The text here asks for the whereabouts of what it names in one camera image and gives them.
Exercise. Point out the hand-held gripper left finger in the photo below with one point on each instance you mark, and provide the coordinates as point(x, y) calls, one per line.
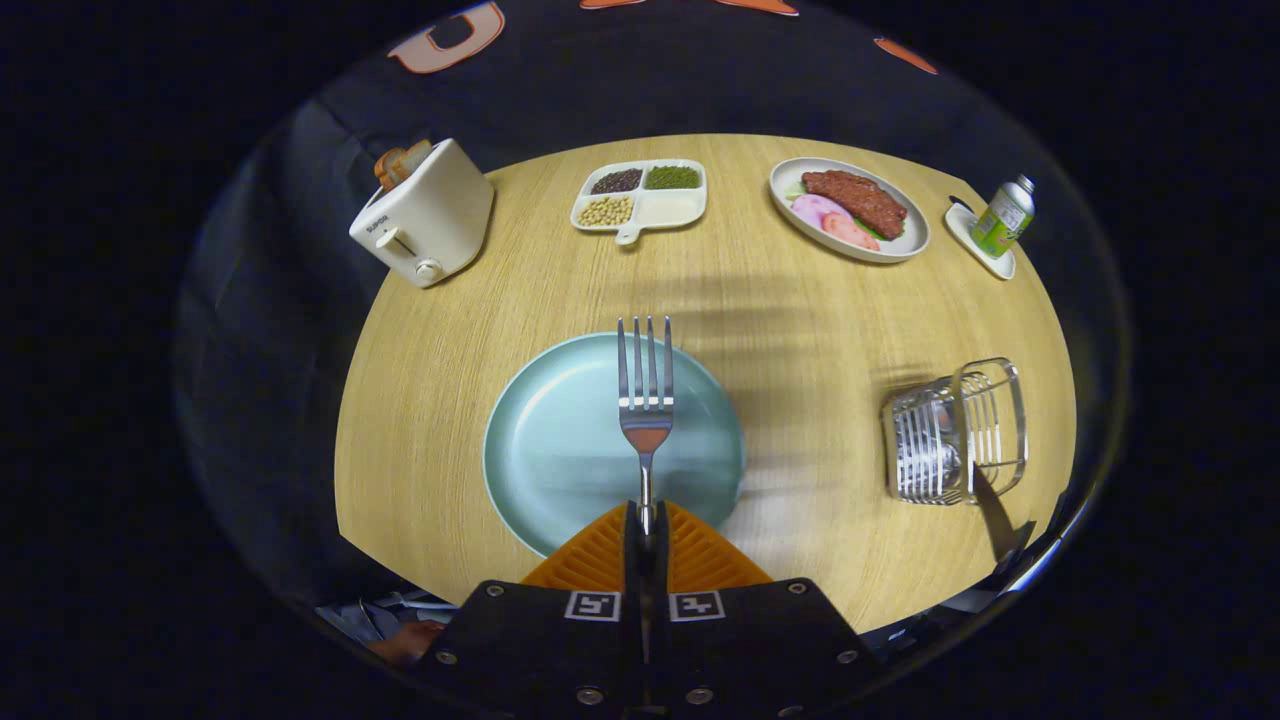
point(560, 650)

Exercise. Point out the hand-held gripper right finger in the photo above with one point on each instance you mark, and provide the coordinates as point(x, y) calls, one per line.
point(740, 650)

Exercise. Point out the light blue plate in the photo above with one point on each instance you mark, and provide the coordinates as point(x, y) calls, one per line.
point(560, 450)

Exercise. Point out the salmon pink ham slice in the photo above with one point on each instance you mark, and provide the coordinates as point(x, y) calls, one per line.
point(848, 232)

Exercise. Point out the green lettuce leaf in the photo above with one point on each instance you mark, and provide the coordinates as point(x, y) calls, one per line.
point(872, 232)

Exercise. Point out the yellow soybeans heap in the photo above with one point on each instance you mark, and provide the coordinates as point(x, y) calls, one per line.
point(606, 211)

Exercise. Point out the white round plate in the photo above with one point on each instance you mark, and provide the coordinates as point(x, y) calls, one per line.
point(905, 240)

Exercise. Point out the pale pink ham slice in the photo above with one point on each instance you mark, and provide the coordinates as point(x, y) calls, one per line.
point(810, 210)

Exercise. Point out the white divided dish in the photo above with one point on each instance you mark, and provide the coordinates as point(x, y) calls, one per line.
point(670, 208)

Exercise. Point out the white toaster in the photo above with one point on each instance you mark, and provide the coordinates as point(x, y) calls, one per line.
point(440, 215)

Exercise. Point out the brown steak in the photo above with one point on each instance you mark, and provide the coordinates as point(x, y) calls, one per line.
point(855, 200)

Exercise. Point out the dark beans heap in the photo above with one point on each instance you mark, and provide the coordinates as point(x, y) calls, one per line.
point(617, 181)

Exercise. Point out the green beans heap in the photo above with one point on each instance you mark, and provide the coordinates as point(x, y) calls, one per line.
point(672, 177)

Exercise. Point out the white square saucer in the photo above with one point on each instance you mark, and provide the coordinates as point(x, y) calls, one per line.
point(965, 228)

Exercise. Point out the green and white bottle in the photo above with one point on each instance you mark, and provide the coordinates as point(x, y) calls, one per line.
point(1003, 220)

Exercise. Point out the toasted bread slice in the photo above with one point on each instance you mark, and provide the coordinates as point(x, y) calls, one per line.
point(415, 158)
point(388, 168)

